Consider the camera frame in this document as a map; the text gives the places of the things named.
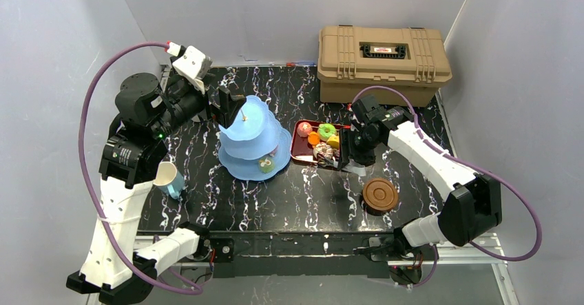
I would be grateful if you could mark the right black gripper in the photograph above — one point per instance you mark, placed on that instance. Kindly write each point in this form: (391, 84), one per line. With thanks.
(348, 149)

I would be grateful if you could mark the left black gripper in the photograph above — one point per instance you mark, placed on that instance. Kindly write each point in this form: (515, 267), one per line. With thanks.
(218, 104)

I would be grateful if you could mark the blue three-tier cake stand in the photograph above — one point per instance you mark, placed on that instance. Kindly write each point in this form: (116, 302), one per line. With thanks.
(255, 133)

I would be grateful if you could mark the red rectangular tray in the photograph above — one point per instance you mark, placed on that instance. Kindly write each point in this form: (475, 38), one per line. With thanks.
(301, 150)

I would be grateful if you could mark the pink sugared cake ball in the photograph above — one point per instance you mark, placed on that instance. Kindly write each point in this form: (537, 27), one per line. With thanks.
(274, 150)

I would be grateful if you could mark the green sugared cake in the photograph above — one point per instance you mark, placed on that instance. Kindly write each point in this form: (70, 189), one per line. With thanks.
(266, 164)

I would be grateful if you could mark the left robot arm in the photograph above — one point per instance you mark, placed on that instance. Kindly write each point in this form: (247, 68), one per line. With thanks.
(133, 152)

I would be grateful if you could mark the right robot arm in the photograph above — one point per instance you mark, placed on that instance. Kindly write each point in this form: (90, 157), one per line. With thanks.
(472, 200)

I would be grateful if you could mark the yellow cake slice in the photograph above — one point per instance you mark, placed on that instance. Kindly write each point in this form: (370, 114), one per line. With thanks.
(333, 141)

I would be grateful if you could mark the green glazed donut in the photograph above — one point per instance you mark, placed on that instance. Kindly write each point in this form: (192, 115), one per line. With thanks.
(325, 131)

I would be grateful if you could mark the orange cookie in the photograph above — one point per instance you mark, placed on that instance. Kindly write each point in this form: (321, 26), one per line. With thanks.
(313, 138)

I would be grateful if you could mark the pink sugared cake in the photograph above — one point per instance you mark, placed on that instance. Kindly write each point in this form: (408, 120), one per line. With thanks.
(303, 129)

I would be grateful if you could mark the round brown wooden box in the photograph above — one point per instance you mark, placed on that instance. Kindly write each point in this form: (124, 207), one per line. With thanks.
(379, 196)

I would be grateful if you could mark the red blue pen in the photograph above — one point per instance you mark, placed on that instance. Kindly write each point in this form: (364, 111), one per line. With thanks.
(300, 64)

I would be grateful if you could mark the light blue cup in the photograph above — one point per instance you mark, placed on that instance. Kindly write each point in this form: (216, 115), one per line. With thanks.
(169, 180)

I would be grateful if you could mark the tan plastic toolbox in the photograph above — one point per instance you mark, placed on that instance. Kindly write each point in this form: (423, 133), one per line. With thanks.
(412, 61)

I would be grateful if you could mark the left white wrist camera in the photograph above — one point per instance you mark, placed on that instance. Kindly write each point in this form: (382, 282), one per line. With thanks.
(191, 63)

